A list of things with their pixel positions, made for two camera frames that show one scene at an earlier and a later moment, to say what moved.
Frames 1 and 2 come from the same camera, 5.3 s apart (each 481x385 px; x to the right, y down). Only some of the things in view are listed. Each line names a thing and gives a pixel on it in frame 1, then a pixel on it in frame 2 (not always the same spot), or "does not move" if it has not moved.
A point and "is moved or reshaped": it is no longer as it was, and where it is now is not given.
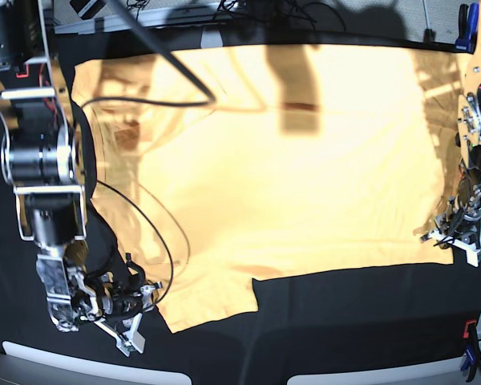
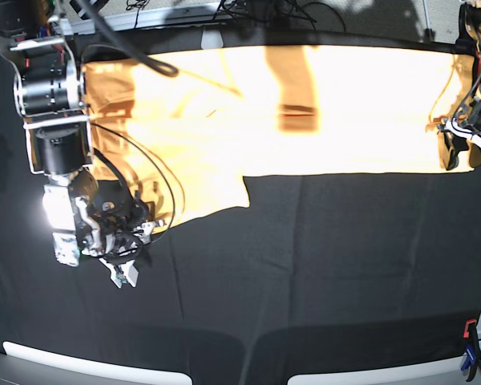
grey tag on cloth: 211,39 does not move
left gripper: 74,296 → 85,220
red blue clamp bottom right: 471,357 does not move
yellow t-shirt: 216,166 is moved or reshaped
